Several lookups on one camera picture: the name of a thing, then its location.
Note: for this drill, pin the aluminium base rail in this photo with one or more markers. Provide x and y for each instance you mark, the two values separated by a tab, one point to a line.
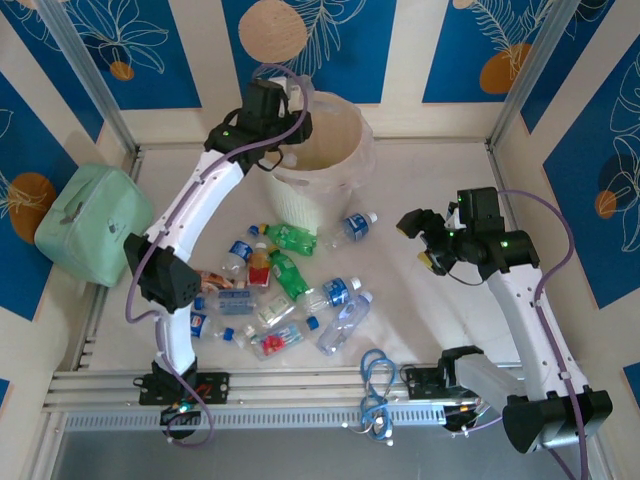
300	387

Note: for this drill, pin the clear Pepsi-logo bottle blue cap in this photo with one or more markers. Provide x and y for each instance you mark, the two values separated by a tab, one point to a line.
200	322

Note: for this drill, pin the crumpled green Sprite bottle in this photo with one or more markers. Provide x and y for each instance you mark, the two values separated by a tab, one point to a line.
292	239

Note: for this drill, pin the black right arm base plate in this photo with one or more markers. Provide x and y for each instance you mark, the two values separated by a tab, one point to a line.
420	382

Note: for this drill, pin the clear bottle green white label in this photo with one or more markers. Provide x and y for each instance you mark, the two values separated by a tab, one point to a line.
272	310

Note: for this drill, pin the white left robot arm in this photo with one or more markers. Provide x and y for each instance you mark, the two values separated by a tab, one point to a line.
190	210

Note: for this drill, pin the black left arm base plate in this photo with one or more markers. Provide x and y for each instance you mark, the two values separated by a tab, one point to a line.
215	387

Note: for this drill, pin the orange drink bottle red label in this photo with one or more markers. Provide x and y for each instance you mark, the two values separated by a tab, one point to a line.
259	270

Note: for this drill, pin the large clear bottle white cap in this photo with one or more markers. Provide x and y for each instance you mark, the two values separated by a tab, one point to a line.
342	327

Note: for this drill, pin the small clear bottle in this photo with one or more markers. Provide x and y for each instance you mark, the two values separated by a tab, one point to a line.
245	336

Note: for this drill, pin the mint green zip bag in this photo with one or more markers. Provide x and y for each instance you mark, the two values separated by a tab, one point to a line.
90	225

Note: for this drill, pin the orange white label bottle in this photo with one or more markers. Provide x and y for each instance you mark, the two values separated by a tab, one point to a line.
214	280

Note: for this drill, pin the clear bottle red fruit label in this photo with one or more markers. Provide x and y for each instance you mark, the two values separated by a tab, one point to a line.
277	342

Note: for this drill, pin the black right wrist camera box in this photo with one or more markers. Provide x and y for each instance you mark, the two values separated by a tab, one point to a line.
480	210

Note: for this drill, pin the aluminium left frame post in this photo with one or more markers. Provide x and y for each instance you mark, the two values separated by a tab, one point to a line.
91	75

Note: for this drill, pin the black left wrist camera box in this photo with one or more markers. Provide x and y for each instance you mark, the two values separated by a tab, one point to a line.
265	100

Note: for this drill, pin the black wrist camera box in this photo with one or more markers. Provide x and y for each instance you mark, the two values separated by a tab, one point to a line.
480	210
265	100

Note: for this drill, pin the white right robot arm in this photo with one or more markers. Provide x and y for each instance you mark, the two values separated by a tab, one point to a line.
530	325

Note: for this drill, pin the clear bottle pale blue label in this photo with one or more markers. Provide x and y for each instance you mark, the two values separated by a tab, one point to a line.
232	302

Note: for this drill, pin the cream plastic waste bin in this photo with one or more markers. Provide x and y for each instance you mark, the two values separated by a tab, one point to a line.
330	145

